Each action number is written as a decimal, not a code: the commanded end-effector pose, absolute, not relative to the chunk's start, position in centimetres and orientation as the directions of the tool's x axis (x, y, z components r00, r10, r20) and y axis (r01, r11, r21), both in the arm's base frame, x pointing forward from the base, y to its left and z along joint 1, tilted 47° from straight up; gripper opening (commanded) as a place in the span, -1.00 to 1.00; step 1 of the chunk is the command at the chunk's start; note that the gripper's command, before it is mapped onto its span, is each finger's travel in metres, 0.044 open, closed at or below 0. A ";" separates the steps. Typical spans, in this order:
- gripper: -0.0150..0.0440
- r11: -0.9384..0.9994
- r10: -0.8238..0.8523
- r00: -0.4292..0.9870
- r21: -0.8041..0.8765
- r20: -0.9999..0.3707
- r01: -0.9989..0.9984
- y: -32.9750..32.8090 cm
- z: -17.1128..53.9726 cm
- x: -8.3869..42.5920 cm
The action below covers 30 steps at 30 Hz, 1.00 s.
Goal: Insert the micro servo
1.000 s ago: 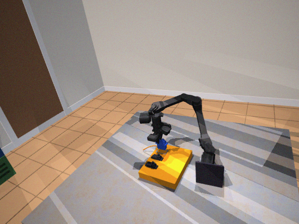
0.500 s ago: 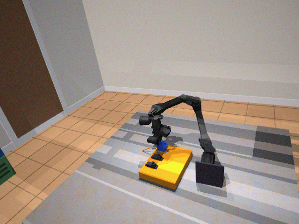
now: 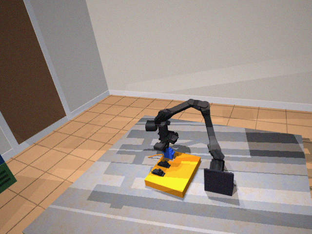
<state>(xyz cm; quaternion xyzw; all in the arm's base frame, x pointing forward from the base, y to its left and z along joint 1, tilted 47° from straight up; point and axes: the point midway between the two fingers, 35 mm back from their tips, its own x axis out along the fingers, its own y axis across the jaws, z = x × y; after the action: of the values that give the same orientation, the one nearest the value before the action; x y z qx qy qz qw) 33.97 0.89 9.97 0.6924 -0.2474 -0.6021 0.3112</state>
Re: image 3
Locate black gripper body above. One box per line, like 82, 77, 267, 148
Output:
154, 130, 175, 151

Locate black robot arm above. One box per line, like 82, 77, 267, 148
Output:
145, 99, 225, 171

